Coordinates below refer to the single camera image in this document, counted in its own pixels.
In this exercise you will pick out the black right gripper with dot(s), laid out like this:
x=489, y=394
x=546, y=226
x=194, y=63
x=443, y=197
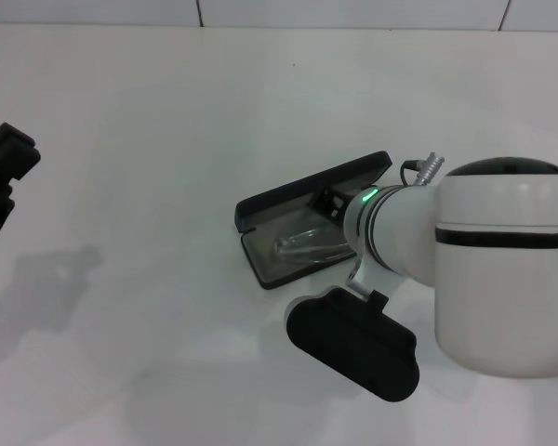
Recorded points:
x=330, y=202

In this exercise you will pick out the black glasses case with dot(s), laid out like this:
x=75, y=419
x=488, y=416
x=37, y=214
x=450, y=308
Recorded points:
x=283, y=200

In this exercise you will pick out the clear transparent glasses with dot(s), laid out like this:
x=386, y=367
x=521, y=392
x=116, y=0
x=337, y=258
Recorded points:
x=307, y=244

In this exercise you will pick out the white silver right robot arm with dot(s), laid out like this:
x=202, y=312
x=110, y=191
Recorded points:
x=493, y=260

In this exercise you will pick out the right silver connector plug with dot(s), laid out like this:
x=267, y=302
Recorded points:
x=430, y=169

